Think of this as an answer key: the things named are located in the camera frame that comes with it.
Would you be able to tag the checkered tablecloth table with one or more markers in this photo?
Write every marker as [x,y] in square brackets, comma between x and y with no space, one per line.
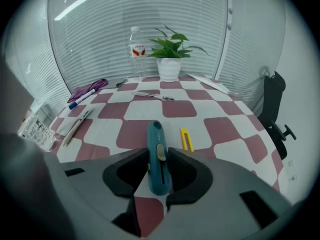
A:
[180,109]

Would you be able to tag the clear gel pen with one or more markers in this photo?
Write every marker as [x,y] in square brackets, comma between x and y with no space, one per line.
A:
[152,95]

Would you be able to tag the yellow utility knife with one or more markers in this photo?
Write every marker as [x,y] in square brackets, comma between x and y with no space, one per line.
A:
[183,134]

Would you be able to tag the lying clear water bottle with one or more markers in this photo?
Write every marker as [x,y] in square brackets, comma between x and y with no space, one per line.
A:
[37,134]

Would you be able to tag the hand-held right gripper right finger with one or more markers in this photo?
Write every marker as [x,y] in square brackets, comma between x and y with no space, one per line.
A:
[220,196]

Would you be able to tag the white marker with blue cap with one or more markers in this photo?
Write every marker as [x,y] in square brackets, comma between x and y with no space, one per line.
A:
[82,99]

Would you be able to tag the potted green plant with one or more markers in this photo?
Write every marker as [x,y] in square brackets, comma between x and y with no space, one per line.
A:
[168,69]

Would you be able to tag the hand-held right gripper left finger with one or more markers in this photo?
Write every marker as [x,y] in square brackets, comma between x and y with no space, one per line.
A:
[95,176]

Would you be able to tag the black mesh office chair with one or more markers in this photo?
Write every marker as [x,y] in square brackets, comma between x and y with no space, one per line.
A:
[273,91]

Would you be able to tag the long white strip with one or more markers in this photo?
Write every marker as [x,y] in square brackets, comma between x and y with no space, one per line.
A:
[212,84]

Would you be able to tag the teal utility knife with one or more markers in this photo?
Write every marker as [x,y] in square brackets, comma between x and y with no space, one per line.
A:
[156,144]

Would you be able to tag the purple cloth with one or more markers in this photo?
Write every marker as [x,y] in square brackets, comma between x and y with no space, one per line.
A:
[85,89]

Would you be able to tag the white pen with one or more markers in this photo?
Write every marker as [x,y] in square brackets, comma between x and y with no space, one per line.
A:
[73,130]

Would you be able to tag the upright clear water bottle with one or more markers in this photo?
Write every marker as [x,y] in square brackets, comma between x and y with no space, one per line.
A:
[137,56]

